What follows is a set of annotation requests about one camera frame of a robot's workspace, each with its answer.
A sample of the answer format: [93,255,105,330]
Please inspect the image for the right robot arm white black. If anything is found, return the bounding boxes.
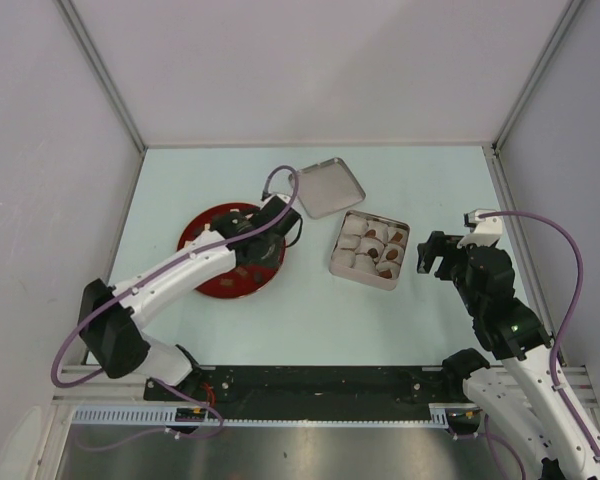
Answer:
[417,231,600,479]

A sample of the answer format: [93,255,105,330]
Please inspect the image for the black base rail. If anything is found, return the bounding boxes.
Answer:
[144,364,481,421]

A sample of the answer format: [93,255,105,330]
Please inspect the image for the red round plate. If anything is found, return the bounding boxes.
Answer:
[177,202,286,299]

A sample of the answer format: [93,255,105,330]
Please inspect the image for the purple cable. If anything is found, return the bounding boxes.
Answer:
[479,210,600,480]
[49,165,301,451]

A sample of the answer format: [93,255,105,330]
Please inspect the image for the white slotted cable duct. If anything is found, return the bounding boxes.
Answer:
[71,404,479,429]

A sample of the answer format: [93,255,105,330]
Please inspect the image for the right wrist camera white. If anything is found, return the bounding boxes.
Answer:
[457,209,504,249]

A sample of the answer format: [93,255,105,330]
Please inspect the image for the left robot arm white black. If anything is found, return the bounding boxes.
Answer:
[79,194,302,400]

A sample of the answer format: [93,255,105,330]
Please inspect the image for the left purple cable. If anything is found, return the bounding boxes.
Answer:
[49,165,301,451]

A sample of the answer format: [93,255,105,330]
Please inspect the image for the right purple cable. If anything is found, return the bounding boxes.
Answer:
[479,210,600,480]

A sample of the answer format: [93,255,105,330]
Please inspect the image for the pink square tin box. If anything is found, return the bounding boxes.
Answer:
[329,210,411,291]

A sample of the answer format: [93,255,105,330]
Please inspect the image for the silver tin lid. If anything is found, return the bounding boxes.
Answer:
[297,157,366,219]

